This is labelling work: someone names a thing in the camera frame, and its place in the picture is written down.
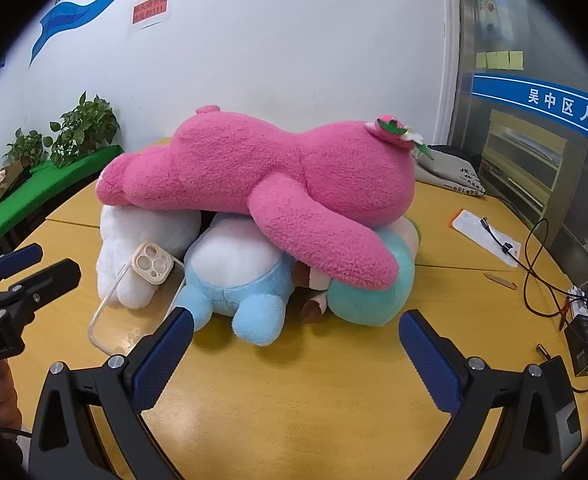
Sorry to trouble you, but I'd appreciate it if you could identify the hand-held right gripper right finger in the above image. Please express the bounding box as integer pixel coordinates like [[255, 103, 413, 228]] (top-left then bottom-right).
[[399, 309, 582, 480]]

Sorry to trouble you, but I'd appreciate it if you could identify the person's left hand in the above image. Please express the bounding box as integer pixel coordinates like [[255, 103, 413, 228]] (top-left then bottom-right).
[[0, 359, 28, 432]]

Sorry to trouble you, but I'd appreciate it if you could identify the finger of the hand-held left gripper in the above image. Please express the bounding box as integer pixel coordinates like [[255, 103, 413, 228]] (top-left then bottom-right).
[[0, 258, 83, 322], [0, 242, 44, 286]]

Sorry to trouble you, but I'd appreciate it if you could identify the grey printed cloth bag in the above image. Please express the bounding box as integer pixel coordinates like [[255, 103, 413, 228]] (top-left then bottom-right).
[[414, 144, 488, 197]]

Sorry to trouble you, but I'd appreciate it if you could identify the blue sign band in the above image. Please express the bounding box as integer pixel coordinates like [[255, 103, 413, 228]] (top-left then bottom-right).
[[471, 74, 588, 149]]

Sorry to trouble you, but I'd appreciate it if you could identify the large potted green plant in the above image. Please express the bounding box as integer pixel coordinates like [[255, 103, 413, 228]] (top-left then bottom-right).
[[49, 91, 121, 168]]

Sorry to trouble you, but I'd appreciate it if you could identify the teal plush toy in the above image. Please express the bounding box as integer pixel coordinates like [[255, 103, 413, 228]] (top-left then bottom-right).
[[324, 217, 421, 328]]

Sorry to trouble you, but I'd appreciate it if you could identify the white plush toy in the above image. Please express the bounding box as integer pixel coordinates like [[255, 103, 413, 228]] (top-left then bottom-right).
[[95, 204, 202, 309]]

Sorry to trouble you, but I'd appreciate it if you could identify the small potted green plant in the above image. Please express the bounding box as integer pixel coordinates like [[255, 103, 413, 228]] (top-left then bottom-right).
[[5, 129, 50, 171]]

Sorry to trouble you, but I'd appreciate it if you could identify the red paper sign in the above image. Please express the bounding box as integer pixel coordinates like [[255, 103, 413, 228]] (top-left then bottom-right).
[[126, 0, 172, 33]]

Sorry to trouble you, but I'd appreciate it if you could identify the light blue plush toy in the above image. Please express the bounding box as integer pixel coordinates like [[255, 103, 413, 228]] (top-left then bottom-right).
[[171, 212, 299, 347]]

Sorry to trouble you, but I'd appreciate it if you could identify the white flat device orange edge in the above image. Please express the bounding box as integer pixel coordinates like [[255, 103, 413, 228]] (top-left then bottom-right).
[[448, 208, 519, 268]]

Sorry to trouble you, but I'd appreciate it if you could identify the short black cable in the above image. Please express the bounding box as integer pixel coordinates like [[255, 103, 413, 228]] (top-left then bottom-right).
[[481, 216, 517, 261]]

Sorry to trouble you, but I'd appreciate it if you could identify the cartoon poster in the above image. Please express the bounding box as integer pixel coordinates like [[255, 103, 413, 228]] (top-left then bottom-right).
[[474, 0, 505, 34]]

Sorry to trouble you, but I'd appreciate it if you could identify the pink plush toy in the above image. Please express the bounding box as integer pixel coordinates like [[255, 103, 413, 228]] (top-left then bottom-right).
[[95, 104, 431, 291]]

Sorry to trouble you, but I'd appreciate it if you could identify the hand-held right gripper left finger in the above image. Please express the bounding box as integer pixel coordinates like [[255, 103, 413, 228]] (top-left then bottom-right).
[[28, 305, 195, 480]]

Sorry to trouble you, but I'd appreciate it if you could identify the long black cable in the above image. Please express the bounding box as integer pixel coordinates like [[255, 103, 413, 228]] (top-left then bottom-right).
[[522, 217, 574, 332]]

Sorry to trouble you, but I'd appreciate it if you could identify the clear phone case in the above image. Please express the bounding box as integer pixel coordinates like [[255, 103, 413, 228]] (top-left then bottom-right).
[[88, 241, 187, 361]]

